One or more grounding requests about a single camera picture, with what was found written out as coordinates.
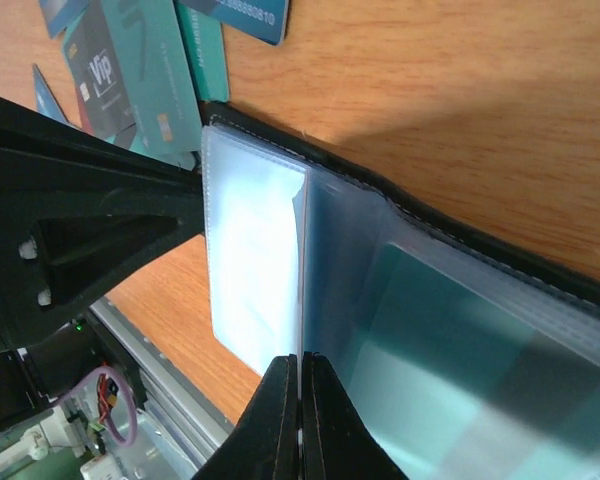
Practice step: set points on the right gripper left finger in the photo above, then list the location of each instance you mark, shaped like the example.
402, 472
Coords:
263, 444

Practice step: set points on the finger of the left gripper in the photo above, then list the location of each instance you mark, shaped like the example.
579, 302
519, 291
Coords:
78, 216

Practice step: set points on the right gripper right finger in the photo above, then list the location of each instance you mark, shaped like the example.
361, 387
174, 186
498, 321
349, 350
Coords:
335, 442

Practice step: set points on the black leather card holder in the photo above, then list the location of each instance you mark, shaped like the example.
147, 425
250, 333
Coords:
256, 184

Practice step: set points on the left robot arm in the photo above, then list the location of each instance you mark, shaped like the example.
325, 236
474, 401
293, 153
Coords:
30, 377

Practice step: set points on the black VIP card centre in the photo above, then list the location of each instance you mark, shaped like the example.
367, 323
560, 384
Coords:
90, 55

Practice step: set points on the teal card long centre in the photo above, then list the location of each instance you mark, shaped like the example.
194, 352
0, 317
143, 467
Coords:
155, 71

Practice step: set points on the blue card striped left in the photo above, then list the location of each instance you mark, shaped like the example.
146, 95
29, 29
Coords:
58, 14

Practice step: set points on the aluminium rail frame front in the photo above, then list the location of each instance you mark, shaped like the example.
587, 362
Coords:
192, 420

